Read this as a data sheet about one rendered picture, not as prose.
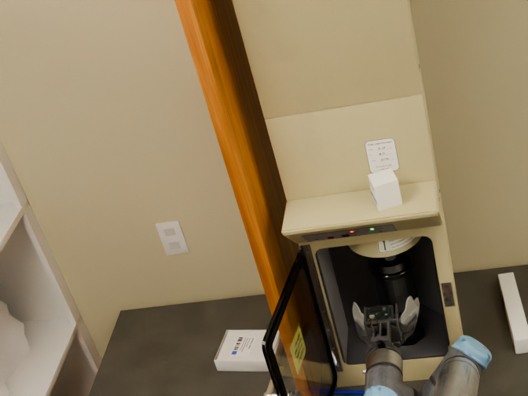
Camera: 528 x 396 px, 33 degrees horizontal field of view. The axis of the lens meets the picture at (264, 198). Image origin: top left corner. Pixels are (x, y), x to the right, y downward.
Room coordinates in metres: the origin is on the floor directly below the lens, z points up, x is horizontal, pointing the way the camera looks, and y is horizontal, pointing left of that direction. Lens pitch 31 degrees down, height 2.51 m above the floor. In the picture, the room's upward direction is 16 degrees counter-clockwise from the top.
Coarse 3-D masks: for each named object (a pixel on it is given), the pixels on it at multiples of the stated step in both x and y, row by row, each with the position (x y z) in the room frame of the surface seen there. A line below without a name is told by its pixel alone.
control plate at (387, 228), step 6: (366, 228) 1.47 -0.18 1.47; (372, 228) 1.48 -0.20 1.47; (378, 228) 1.48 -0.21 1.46; (384, 228) 1.48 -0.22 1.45; (390, 228) 1.49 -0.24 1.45; (312, 234) 1.50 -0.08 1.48; (318, 234) 1.50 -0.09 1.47; (324, 234) 1.51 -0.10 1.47; (330, 234) 1.51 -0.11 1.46; (336, 234) 1.51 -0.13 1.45; (342, 234) 1.52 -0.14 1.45; (354, 234) 1.52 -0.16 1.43; (360, 234) 1.53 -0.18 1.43; (366, 234) 1.53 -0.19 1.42; (312, 240) 1.56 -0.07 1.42
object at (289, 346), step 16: (304, 272) 1.56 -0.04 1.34; (304, 288) 1.54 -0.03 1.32; (288, 304) 1.45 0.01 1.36; (304, 304) 1.52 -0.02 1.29; (272, 320) 1.38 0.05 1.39; (288, 320) 1.43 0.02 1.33; (304, 320) 1.50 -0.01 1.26; (288, 336) 1.41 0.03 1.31; (304, 336) 1.48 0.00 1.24; (320, 336) 1.55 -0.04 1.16; (288, 352) 1.39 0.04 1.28; (304, 352) 1.46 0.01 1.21; (320, 352) 1.53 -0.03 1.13; (288, 368) 1.37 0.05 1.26; (304, 368) 1.44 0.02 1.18; (320, 368) 1.51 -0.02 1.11; (288, 384) 1.36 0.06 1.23; (304, 384) 1.42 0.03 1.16; (320, 384) 1.49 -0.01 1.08
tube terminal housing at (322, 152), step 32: (416, 96) 1.52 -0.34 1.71; (288, 128) 1.59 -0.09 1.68; (320, 128) 1.58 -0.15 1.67; (352, 128) 1.56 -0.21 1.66; (384, 128) 1.54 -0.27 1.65; (416, 128) 1.53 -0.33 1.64; (288, 160) 1.60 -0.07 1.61; (320, 160) 1.58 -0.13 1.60; (352, 160) 1.56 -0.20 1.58; (416, 160) 1.53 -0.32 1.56; (288, 192) 1.60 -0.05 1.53; (320, 192) 1.59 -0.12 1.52; (448, 256) 1.52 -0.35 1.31; (448, 320) 1.53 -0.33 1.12; (352, 384) 1.60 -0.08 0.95
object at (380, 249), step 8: (384, 240) 1.58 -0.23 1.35; (392, 240) 1.58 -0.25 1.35; (400, 240) 1.58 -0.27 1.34; (408, 240) 1.58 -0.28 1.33; (416, 240) 1.59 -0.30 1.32; (352, 248) 1.63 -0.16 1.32; (360, 248) 1.61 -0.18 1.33; (368, 248) 1.59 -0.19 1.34; (376, 248) 1.58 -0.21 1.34; (384, 248) 1.58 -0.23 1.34; (392, 248) 1.57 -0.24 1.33; (400, 248) 1.57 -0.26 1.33; (408, 248) 1.57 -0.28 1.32; (368, 256) 1.59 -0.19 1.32; (376, 256) 1.58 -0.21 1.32; (384, 256) 1.57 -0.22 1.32
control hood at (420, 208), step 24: (360, 192) 1.55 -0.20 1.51; (408, 192) 1.50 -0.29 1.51; (432, 192) 1.48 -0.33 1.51; (288, 216) 1.54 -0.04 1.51; (312, 216) 1.52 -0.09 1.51; (336, 216) 1.49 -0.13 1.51; (360, 216) 1.47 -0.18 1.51; (384, 216) 1.44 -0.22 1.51; (408, 216) 1.43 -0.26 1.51; (432, 216) 1.42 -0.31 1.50
